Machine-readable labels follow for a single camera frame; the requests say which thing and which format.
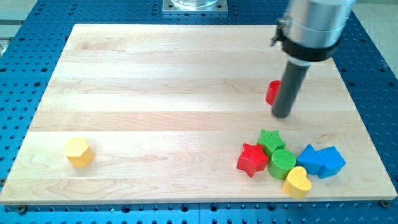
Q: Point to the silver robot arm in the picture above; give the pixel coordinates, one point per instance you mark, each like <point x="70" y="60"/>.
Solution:
<point x="309" y="31"/>

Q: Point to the blue cube block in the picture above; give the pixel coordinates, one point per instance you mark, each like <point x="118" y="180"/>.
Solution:
<point x="332" y="160"/>

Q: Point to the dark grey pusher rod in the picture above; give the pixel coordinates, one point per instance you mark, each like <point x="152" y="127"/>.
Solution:
<point x="294" y="74"/>

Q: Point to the light wooden board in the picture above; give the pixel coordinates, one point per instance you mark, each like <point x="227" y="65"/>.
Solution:
<point x="166" y="110"/>

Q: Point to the yellow heart block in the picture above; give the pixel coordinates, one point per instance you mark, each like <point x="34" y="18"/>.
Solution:
<point x="296" y="184"/>

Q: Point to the red star block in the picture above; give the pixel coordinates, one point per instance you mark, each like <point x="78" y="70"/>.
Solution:
<point x="252" y="159"/>

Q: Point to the red cylinder block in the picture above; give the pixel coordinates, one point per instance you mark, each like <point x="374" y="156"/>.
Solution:
<point x="272" y="91"/>

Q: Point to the green cylinder block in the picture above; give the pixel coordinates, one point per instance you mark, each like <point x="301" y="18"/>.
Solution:
<point x="280" y="164"/>

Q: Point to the green star block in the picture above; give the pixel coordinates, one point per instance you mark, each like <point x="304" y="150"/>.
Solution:
<point x="270" y="141"/>

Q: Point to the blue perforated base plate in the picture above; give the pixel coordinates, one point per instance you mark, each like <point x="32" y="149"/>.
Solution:
<point x="33" y="53"/>

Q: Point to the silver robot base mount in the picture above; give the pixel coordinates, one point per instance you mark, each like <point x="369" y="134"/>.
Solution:
<point x="194" y="6"/>

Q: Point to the blue triangle block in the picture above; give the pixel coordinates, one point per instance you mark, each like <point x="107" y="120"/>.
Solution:
<point x="310" y="160"/>

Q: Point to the yellow hexagon block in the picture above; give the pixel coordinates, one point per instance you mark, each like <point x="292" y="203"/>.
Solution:
<point x="78" y="152"/>

